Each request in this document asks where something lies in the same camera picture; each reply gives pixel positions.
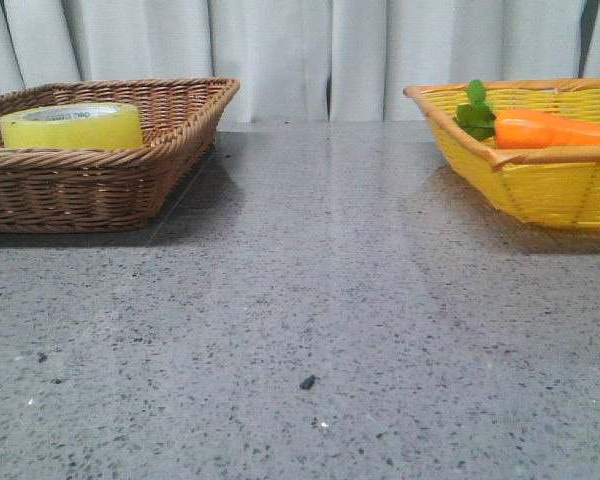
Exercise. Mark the yellow tape roll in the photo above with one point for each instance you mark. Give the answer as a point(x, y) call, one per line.
point(106, 125)

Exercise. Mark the white curtain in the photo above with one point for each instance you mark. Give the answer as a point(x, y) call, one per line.
point(300, 60)

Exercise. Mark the brown wicker basket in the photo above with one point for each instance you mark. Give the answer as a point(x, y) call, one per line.
point(87, 190)

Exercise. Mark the orange toy carrot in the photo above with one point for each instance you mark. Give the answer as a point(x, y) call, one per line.
point(520, 128)

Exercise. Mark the small black debris chip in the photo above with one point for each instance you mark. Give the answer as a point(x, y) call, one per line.
point(308, 382)

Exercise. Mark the yellow woven basket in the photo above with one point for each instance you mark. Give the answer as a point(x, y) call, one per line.
point(556, 187)

